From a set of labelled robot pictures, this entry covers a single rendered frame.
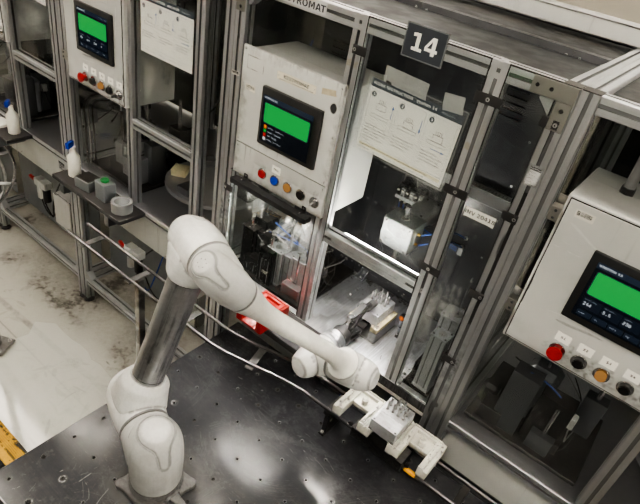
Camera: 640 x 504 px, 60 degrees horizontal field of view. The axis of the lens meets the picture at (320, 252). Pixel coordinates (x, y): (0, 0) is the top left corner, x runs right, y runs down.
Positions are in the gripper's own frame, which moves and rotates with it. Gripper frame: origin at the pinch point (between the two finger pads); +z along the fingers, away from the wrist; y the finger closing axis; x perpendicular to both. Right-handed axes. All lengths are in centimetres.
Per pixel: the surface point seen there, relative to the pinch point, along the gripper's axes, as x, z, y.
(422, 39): 1, -14, 101
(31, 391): 130, -70, -101
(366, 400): -19.6, -25.4, -11.3
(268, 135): 46, -17, 58
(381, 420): -28.9, -31.7, -7.6
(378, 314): -4.0, -0.3, 2.5
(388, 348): -11.9, -0.1, -9.3
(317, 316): 17.4, -7.1, -9.4
